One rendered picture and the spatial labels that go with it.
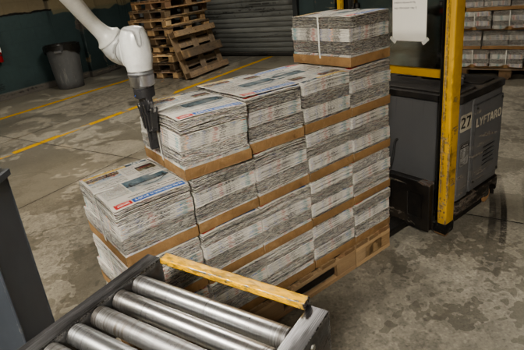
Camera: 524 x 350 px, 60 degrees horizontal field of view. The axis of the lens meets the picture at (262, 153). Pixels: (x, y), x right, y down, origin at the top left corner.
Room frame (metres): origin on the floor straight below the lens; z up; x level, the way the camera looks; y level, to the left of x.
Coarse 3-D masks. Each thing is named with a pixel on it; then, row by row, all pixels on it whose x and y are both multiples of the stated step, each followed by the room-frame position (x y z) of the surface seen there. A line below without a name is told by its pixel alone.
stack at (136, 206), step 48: (288, 144) 1.79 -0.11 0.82; (336, 144) 1.97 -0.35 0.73; (96, 192) 1.50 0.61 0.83; (144, 192) 1.45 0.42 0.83; (192, 192) 1.53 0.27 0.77; (240, 192) 1.63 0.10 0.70; (336, 192) 1.96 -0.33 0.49; (96, 240) 1.60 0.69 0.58; (144, 240) 1.38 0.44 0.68; (192, 240) 1.48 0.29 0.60; (240, 240) 1.61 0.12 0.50; (336, 240) 1.95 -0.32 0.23; (288, 288) 1.74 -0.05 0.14
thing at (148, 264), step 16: (144, 256) 1.09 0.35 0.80; (128, 272) 1.02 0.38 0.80; (144, 272) 1.02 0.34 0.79; (160, 272) 1.06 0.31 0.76; (112, 288) 0.96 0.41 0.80; (128, 288) 0.97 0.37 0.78; (80, 304) 0.91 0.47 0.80; (96, 304) 0.90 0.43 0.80; (64, 320) 0.85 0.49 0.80; (80, 320) 0.85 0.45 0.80; (48, 336) 0.81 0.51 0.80; (64, 336) 0.82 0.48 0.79; (112, 336) 0.91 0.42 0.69
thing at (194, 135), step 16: (176, 112) 1.59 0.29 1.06; (192, 112) 1.57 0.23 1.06; (208, 112) 1.56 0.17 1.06; (224, 112) 1.59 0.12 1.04; (240, 112) 1.63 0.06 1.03; (176, 128) 1.51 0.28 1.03; (192, 128) 1.52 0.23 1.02; (208, 128) 1.56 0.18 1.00; (224, 128) 1.60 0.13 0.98; (240, 128) 1.63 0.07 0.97; (176, 144) 1.52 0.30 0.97; (192, 144) 1.52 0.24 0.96; (208, 144) 1.56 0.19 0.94; (224, 144) 1.59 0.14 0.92; (240, 144) 1.63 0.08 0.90; (176, 160) 1.54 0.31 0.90; (192, 160) 1.52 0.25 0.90; (208, 160) 1.55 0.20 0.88
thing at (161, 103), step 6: (198, 90) 1.93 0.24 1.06; (174, 96) 1.86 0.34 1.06; (180, 96) 1.85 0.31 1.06; (186, 96) 1.84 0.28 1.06; (192, 96) 1.84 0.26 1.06; (198, 96) 1.83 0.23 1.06; (204, 96) 1.81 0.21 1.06; (156, 102) 1.78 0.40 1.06; (162, 102) 1.77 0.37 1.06; (168, 102) 1.77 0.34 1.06; (174, 102) 1.76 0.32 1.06; (144, 132) 1.78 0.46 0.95; (144, 138) 1.78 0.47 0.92; (156, 150) 1.69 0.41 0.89
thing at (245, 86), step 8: (224, 80) 2.05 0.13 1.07; (232, 80) 2.03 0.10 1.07; (240, 80) 2.01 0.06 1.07; (248, 80) 1.99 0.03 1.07; (256, 80) 1.98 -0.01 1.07; (264, 80) 1.96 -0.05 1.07; (272, 80) 1.94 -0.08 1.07; (280, 80) 1.92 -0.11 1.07; (208, 88) 1.92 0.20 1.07; (216, 88) 1.90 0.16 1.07; (224, 88) 1.89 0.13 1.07; (232, 88) 1.87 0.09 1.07; (240, 88) 1.86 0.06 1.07; (248, 88) 1.84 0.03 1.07; (256, 88) 1.82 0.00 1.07; (264, 88) 1.81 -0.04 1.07; (272, 88) 1.79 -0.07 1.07; (280, 88) 1.80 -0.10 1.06; (240, 96) 1.71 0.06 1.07; (248, 96) 1.71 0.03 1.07
